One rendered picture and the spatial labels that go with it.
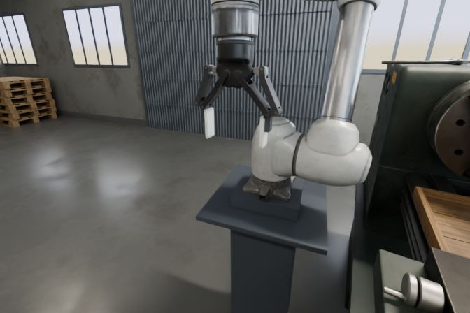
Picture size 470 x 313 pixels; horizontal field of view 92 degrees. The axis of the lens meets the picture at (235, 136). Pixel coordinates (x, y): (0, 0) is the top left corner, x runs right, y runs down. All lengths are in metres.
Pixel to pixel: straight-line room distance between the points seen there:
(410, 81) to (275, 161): 0.56
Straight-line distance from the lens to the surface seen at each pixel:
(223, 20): 0.45
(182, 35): 3.90
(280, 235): 0.79
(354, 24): 0.86
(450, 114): 0.91
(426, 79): 1.04
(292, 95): 3.34
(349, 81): 0.81
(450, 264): 0.54
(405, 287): 0.50
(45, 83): 6.21
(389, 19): 3.40
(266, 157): 0.80
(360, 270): 1.07
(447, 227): 0.80
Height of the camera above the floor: 1.29
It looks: 20 degrees down
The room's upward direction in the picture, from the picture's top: straight up
